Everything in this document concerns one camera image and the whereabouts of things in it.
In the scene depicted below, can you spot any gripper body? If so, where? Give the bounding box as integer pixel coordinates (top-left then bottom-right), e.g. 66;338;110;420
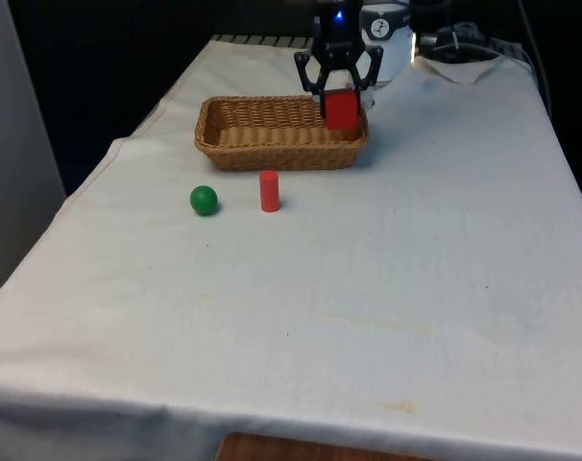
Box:
312;0;365;52

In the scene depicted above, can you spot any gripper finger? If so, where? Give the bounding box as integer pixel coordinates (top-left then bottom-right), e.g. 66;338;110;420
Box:
293;46;339;104
347;46;385;93

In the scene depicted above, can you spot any red cube block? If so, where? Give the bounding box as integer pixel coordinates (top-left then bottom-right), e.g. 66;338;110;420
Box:
323;86;361;132

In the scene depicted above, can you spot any wicker basket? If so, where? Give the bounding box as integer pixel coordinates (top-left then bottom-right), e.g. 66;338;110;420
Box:
193;94;371;172

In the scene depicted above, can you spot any red cylinder block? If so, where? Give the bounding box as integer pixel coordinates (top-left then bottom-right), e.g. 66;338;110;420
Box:
258;169;281;213

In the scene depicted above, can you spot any green ball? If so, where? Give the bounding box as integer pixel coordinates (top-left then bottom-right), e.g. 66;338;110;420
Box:
189;184;220;218

